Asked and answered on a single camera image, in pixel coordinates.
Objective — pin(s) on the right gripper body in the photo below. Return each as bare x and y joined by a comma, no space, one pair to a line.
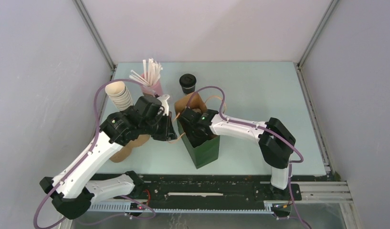
194,137

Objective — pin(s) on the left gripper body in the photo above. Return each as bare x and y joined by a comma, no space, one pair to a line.
159,128

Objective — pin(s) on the green paper bag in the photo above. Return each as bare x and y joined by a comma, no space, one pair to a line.
202,149

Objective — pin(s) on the black cup lid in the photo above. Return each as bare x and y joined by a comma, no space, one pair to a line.
187,80

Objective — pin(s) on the black sleeved paper cup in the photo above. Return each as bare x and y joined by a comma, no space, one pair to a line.
188,90

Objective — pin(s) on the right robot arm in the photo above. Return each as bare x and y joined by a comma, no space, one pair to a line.
273,138

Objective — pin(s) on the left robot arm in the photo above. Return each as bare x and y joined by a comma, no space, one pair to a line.
73,191

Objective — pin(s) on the white wrapped straws bundle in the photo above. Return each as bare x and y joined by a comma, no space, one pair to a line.
151,75

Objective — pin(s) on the stack of paper cups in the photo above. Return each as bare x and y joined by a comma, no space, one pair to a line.
119,94

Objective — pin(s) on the brown cardboard cup carrier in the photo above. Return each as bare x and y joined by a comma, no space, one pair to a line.
126,151

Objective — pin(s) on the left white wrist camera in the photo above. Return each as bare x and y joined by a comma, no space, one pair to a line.
165,103

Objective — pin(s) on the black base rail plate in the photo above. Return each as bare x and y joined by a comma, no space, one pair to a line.
215,192

